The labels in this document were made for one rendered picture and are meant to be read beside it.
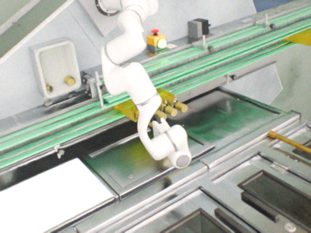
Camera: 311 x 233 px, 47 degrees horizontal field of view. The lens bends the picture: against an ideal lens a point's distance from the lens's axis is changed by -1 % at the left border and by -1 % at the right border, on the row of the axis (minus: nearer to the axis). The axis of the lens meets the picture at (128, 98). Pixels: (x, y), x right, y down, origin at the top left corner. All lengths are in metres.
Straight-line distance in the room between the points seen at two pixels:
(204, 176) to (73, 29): 0.84
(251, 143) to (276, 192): 0.27
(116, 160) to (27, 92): 0.50
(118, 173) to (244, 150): 0.53
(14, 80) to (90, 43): 0.39
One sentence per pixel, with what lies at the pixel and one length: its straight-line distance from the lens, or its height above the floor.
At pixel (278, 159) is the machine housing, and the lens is 1.54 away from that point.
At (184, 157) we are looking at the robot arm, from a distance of 1.26.
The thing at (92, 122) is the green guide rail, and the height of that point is 0.92.
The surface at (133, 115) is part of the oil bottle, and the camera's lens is 1.55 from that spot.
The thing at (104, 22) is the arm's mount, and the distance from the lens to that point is 1.69.
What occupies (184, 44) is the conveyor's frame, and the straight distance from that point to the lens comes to 1.89.
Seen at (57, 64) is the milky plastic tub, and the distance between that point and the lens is 1.64.
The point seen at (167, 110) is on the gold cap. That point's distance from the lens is 1.55.
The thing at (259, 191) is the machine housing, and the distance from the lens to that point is 1.42.
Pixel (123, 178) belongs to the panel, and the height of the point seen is 1.24.
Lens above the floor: 2.25
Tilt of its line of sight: 52 degrees down
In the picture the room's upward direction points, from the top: 120 degrees clockwise
